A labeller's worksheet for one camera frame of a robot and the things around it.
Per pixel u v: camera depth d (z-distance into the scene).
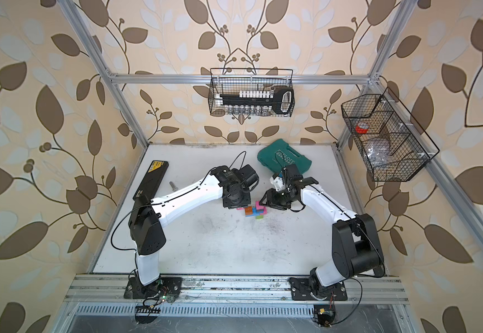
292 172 0.71
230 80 0.91
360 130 0.81
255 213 0.89
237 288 0.75
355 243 0.44
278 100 0.84
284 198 0.74
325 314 0.71
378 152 0.73
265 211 0.89
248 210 0.87
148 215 0.52
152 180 1.05
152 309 0.74
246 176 0.65
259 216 0.92
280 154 1.09
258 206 0.84
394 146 0.73
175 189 1.02
